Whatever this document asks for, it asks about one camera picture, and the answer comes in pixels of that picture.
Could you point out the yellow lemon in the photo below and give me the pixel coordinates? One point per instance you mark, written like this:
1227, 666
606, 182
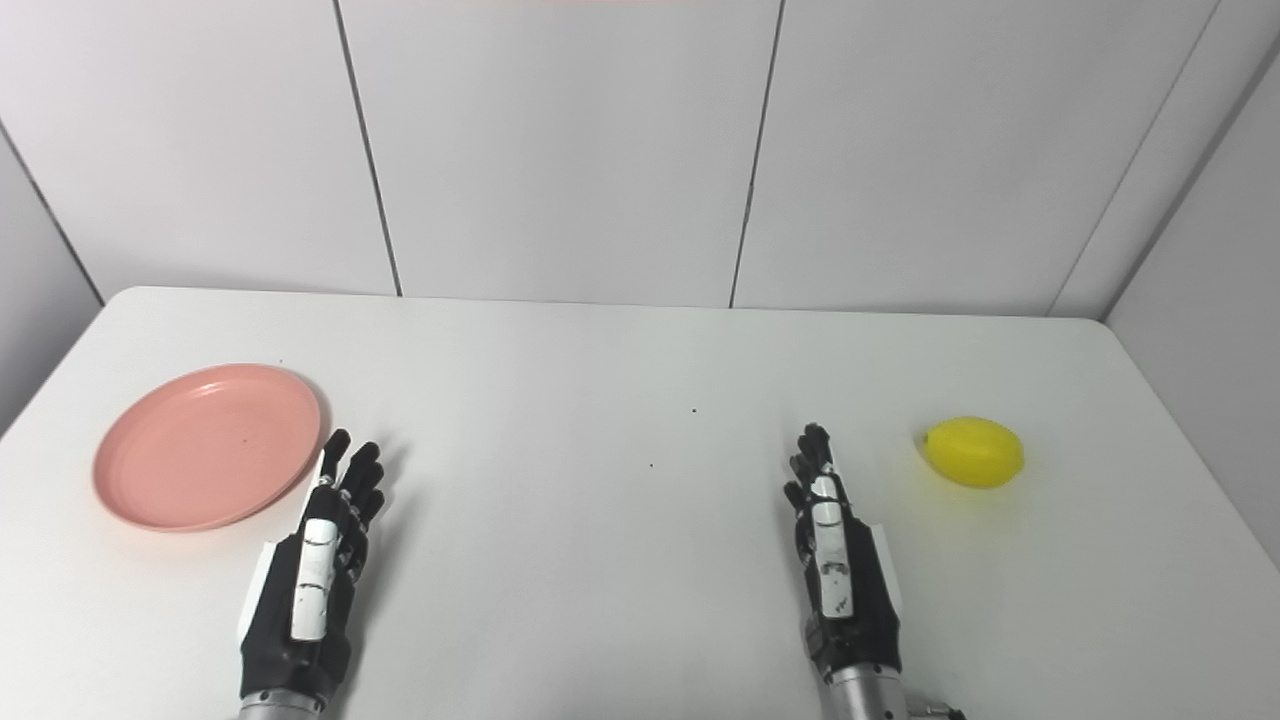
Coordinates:
975, 453

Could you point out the pink round plate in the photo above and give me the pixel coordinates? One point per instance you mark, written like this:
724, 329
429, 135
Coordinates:
205, 447

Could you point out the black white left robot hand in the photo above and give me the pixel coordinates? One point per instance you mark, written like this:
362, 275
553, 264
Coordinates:
312, 580

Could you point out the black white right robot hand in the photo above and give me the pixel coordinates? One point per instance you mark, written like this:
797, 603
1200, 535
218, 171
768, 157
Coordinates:
845, 590

